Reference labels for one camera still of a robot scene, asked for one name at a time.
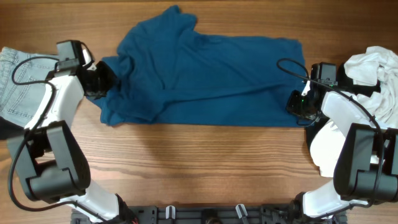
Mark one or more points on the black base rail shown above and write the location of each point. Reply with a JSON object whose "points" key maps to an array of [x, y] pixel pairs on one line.
{"points": [[239, 214]]}

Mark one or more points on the white garment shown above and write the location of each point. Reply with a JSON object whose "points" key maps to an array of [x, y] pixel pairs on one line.
{"points": [[377, 66]]}

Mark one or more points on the dark garment under shorts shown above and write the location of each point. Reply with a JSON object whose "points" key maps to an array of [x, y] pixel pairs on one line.
{"points": [[9, 129]]}

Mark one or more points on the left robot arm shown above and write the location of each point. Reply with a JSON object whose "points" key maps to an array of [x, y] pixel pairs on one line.
{"points": [[48, 168]]}

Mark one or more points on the black garment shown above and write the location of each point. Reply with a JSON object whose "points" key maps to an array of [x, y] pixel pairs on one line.
{"points": [[314, 130]]}

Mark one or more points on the blue t-shirt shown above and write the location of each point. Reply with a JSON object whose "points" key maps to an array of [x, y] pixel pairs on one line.
{"points": [[167, 72]]}

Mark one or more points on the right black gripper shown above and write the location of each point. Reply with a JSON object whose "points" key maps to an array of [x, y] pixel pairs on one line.
{"points": [[291, 105]]}

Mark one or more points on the folded light denim shorts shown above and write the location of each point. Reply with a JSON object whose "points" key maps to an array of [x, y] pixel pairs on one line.
{"points": [[19, 103]]}

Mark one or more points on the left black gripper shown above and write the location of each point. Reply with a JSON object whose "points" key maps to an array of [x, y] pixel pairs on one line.
{"points": [[110, 78]]}

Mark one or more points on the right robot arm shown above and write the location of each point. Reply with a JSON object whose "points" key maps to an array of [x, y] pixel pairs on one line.
{"points": [[366, 170]]}

